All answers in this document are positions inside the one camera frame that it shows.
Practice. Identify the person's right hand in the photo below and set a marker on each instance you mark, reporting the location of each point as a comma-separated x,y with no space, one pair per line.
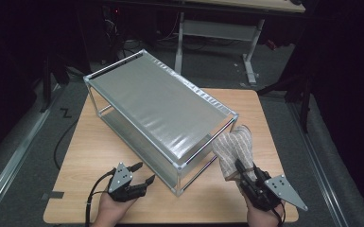
263,219

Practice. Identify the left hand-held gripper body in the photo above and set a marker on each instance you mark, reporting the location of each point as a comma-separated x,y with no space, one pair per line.
121,179

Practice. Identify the black metal stand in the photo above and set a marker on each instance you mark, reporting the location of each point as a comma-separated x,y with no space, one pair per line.
46,85
305,104

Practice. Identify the grey tape strip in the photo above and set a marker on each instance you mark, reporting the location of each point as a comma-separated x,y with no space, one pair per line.
55,195

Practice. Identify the metal floor rail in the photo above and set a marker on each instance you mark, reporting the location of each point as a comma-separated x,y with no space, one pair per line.
320,167
12,164

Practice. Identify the dark computer tower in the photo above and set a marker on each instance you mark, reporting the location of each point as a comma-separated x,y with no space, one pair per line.
112,28

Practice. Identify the grey metal desk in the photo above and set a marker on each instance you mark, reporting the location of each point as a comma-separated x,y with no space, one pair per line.
220,30

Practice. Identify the person's left hand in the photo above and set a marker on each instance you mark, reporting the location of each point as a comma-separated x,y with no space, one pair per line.
110,213

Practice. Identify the small red object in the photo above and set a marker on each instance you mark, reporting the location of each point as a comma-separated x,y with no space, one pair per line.
271,44

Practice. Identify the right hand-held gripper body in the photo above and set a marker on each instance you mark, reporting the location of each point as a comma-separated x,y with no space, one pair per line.
280,189

